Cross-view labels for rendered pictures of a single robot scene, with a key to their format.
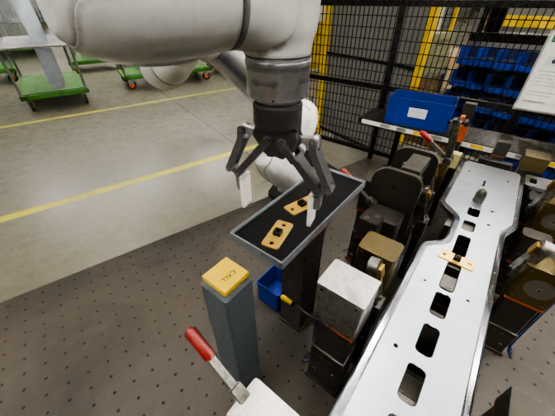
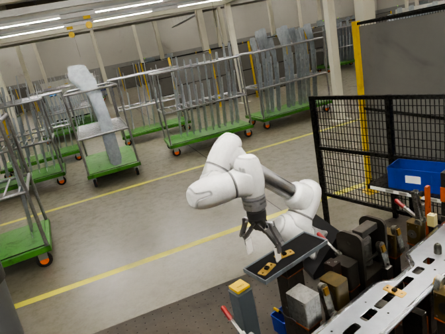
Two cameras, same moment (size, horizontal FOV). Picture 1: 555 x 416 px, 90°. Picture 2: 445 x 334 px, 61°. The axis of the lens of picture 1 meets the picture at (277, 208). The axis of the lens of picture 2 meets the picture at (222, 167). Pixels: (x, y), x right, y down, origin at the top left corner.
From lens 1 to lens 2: 104 cm
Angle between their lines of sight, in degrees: 26
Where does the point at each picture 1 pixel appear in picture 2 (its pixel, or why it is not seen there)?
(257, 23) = (240, 193)
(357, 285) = (305, 294)
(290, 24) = (251, 190)
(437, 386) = not seen: outside the picture
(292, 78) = (256, 203)
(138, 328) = not seen: outside the picture
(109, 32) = (203, 205)
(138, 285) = (192, 319)
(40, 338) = not seen: outside the picture
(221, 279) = (237, 287)
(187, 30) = (221, 201)
